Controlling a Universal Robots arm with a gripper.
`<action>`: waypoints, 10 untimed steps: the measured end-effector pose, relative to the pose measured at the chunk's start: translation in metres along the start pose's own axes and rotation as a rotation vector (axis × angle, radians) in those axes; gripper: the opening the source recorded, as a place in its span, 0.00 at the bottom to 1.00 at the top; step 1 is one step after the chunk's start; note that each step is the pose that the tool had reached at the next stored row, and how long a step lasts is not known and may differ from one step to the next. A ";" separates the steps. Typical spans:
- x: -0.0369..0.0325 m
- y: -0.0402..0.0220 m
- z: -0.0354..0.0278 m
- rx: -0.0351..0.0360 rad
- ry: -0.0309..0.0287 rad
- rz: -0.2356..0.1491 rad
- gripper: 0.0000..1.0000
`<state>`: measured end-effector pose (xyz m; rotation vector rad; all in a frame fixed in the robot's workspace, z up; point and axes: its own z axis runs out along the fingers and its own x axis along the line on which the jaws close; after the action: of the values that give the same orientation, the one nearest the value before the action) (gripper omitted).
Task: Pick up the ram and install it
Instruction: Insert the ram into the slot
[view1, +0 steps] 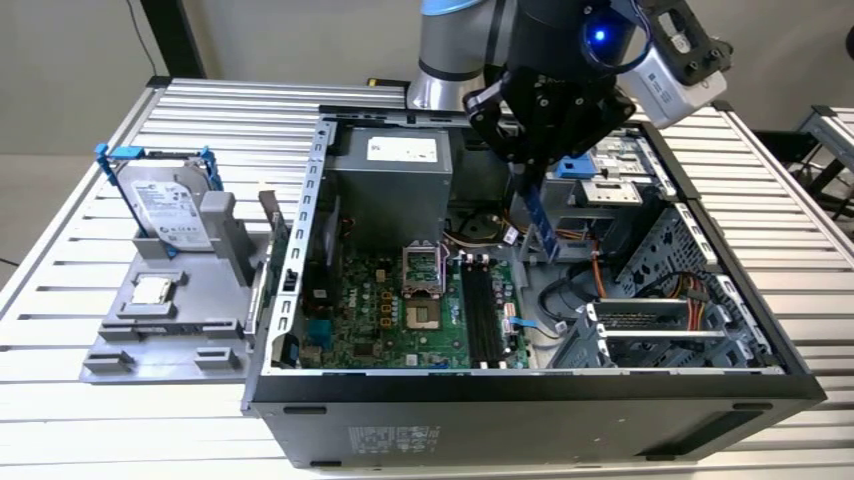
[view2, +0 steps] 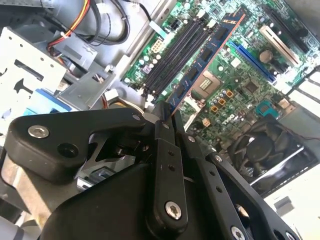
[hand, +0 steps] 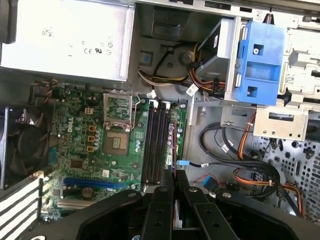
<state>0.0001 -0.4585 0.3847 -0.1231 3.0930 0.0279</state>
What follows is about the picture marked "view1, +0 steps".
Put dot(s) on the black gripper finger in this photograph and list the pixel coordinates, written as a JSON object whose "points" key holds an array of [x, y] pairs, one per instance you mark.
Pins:
{"points": [[603, 120], [489, 130]]}

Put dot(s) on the blue RAM stick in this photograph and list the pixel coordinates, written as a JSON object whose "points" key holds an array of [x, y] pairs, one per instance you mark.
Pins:
{"points": [[539, 220]]}

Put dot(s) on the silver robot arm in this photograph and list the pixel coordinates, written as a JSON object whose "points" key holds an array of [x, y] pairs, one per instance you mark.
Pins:
{"points": [[447, 50]]}

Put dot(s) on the black RAM slot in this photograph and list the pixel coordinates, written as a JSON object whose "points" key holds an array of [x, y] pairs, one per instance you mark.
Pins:
{"points": [[468, 310], [493, 310], [485, 310], [476, 310]]}

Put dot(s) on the grey drive cage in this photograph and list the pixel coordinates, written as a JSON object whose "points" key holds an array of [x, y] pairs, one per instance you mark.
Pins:
{"points": [[620, 160]]}

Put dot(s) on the blue drive latch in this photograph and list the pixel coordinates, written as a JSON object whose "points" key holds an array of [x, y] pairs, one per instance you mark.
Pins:
{"points": [[576, 167]]}

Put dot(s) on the silver drive unit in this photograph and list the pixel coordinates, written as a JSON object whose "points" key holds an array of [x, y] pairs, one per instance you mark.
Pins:
{"points": [[609, 194]]}

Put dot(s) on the yellow black clamp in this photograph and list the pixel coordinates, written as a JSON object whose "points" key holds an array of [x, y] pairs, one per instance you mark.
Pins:
{"points": [[382, 82]]}

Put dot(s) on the grey power supply unit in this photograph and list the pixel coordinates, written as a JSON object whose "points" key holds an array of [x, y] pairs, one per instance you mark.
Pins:
{"points": [[389, 200]]}

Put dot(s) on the white board power connector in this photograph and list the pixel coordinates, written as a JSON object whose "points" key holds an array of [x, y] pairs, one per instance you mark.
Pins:
{"points": [[378, 274]]}

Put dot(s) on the metal slat table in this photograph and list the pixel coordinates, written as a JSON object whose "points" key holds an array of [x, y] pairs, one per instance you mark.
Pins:
{"points": [[834, 125]]}

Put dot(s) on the graphics card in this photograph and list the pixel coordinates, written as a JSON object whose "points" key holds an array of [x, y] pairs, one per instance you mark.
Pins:
{"points": [[278, 230]]}

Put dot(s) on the CPU socket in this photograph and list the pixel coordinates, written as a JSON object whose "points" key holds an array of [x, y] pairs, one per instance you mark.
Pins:
{"points": [[423, 314]]}

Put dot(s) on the blue data plug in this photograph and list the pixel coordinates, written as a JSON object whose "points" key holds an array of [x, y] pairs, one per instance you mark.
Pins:
{"points": [[523, 322]]}

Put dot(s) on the metal disk bay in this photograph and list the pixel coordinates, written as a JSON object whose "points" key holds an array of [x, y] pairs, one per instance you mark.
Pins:
{"points": [[660, 335]]}

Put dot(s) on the green motherboard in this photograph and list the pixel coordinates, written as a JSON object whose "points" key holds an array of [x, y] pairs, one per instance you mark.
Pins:
{"points": [[427, 345]]}

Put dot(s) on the teal board connector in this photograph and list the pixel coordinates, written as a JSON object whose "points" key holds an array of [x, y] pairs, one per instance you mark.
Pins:
{"points": [[320, 332]]}

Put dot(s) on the silver hard disk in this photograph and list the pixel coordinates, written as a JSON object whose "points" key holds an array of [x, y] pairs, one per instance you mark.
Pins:
{"points": [[160, 205]]}

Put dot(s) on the grey parts rack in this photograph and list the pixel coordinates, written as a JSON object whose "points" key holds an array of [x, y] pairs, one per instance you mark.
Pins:
{"points": [[200, 295]]}

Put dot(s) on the blue disk carrier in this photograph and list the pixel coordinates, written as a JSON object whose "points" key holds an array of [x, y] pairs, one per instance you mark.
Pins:
{"points": [[122, 154]]}

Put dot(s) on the black PC case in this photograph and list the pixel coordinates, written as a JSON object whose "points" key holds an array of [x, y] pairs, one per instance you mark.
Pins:
{"points": [[467, 430]]}

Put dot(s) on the silver CPU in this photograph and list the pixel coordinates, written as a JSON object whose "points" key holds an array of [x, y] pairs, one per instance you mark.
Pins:
{"points": [[152, 292]]}

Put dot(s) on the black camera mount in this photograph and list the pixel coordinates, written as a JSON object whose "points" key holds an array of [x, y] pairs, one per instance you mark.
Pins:
{"points": [[693, 45]]}

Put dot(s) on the black vertical post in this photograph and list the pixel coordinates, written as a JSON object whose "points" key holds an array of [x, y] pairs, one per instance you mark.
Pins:
{"points": [[174, 40]]}

